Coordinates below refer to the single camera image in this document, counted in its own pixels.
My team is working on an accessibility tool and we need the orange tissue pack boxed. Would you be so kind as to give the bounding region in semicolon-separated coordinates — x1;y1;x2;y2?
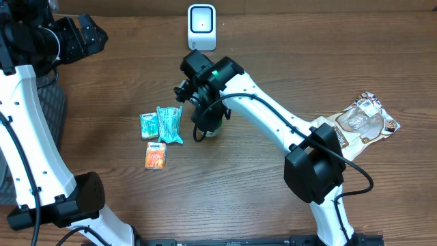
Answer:
145;142;167;170

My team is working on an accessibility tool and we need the beige paper pouch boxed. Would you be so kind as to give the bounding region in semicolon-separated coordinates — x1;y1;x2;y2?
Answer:
311;92;400;161

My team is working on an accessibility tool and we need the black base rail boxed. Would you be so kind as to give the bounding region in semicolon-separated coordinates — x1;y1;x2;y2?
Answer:
143;234;386;246

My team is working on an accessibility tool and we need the white barcode scanner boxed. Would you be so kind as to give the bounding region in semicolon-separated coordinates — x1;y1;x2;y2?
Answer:
187;3;216;51

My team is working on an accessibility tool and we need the green lid jar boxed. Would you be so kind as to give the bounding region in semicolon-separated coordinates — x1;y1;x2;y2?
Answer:
206;120;223;137

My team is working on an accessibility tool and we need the teal wipes pack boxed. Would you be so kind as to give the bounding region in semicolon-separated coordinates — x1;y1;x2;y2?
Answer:
156;106;184;144

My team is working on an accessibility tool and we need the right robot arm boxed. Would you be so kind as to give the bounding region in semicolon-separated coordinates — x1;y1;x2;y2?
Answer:
174;50;382;245

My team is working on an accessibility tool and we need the grey plastic mesh basket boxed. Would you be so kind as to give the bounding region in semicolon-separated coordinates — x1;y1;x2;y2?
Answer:
1;74;67;205

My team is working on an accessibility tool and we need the blue white package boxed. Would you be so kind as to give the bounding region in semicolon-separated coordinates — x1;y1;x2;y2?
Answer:
139;112;159;139

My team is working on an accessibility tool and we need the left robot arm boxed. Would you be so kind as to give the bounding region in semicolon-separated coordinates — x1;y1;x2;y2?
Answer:
1;1;143;245

